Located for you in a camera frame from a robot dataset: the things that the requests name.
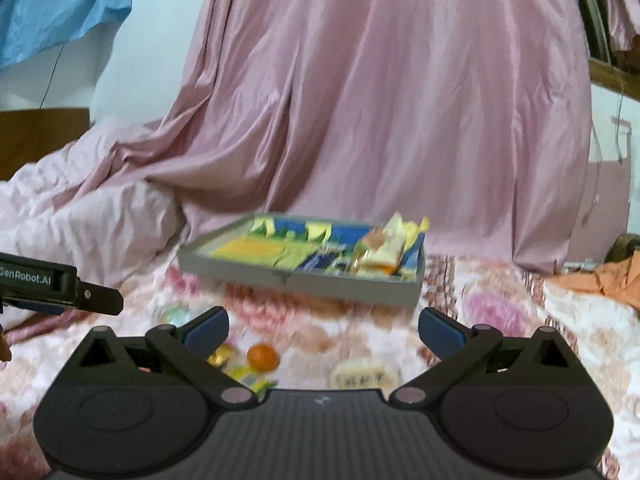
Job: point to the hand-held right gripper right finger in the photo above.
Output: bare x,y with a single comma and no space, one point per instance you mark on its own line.
440,335

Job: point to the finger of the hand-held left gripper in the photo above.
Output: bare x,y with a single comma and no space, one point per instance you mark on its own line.
102,301

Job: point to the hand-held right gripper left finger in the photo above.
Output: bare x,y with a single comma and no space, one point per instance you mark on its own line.
207,332

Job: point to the yellow snack packet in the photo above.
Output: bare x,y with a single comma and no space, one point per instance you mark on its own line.
221,355

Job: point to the orange fruit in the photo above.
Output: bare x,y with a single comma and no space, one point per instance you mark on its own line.
262,357

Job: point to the grey cardboard tray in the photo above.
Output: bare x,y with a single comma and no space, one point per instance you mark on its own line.
300,280

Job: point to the light blue sausage packet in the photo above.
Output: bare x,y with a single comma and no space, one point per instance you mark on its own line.
175,315

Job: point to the green label cake packet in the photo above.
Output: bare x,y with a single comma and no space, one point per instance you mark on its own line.
245,376

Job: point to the floral bedsheet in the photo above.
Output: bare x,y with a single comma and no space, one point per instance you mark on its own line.
500,305

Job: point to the white snack packet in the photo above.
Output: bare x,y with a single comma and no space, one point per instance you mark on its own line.
362,375

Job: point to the pale pink quilt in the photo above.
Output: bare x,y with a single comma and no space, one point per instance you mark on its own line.
90,210

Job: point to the clear sponge cake packet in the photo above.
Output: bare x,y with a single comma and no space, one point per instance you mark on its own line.
380,250

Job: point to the yellow wrapper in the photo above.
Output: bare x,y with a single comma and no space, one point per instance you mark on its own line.
416,227

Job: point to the wooden headboard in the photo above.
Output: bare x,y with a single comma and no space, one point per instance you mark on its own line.
35,140

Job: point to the orange cloth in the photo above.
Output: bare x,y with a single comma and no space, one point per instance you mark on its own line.
605,282

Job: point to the dark brown object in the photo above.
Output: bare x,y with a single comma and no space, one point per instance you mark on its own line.
625,247

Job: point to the pink curtain sheet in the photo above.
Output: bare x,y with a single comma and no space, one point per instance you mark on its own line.
375,85

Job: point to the blue cloth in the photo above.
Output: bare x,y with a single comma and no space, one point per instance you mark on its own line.
55,5

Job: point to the dark furniture frame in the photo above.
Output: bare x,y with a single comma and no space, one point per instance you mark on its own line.
590,5

